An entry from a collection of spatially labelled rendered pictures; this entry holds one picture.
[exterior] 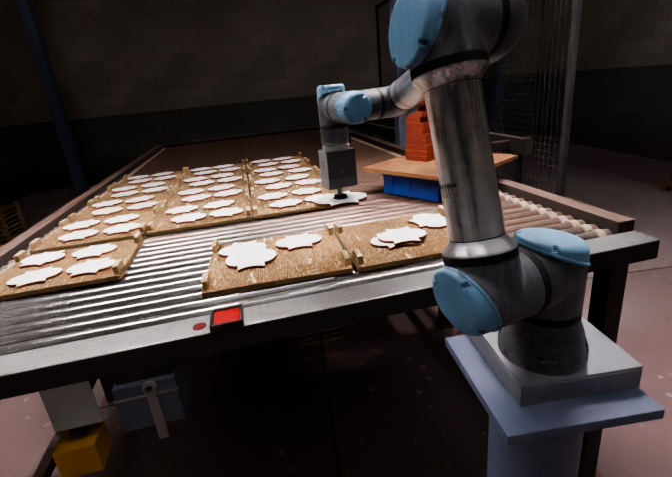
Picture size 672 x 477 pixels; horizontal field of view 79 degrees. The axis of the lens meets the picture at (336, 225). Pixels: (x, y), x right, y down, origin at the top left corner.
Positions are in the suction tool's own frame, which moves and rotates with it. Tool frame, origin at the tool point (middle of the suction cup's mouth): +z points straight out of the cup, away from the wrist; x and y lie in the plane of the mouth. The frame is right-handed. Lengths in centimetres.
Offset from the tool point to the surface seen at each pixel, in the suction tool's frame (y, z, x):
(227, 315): 37.3, 17.1, 15.1
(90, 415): 71, 34, 12
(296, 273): 16.7, 16.5, 4.0
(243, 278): 30.5, 16.5, -1.4
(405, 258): -13.1, 16.4, 12.4
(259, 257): 23.9, 15.0, -9.8
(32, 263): 92, 16, -52
